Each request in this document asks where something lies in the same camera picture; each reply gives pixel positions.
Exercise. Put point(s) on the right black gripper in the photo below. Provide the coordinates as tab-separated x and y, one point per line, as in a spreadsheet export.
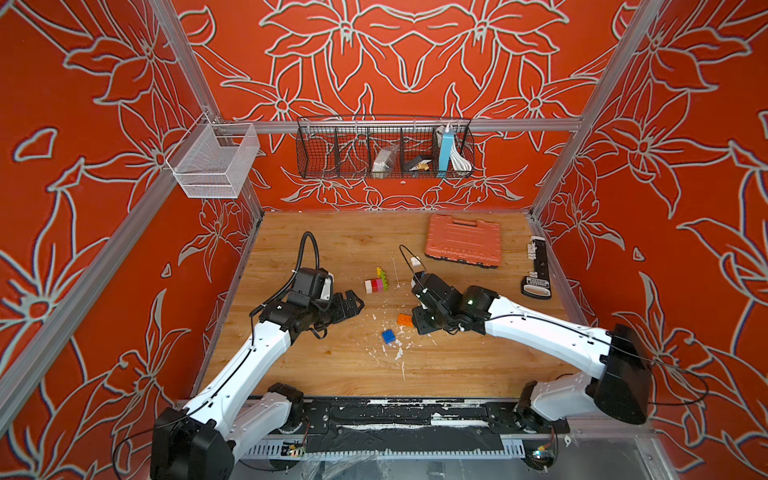
417	318

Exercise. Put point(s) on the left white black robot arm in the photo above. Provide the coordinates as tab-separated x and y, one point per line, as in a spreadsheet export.
214	430

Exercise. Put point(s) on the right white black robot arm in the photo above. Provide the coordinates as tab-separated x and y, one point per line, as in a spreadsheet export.
614	370

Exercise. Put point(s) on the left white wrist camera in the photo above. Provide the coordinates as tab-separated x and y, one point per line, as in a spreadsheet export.
325	285

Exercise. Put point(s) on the orange long lego brick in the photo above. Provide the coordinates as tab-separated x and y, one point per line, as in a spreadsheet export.
405	320

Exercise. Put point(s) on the light blue box in basket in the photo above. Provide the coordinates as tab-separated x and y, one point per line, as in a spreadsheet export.
446	143

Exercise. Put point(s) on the clear plastic wall bin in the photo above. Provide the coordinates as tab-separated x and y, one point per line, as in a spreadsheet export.
215	161

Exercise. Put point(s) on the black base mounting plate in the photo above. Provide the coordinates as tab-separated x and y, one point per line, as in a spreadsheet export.
333	428

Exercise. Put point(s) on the black handheld scraper tool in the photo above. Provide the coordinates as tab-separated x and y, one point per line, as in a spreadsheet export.
536	284

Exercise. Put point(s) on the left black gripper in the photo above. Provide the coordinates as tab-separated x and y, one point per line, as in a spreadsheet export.
340	312

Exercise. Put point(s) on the black wire wall basket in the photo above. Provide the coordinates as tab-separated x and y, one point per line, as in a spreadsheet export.
360	147

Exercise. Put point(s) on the silver packet in basket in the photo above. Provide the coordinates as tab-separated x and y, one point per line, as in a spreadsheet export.
385	162

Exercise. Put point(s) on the orange plastic tool case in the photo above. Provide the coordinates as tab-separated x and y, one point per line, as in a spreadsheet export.
472	242

